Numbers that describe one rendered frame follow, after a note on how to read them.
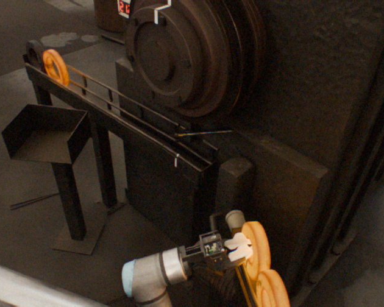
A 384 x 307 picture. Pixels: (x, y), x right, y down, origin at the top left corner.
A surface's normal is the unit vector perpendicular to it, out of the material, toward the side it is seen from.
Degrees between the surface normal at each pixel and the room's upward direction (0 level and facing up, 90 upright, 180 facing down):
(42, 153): 5
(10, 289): 27
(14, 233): 0
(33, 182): 0
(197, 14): 43
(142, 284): 57
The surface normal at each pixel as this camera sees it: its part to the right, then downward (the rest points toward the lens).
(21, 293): 0.26, -0.42
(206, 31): 0.19, 0.07
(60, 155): -0.04, -0.77
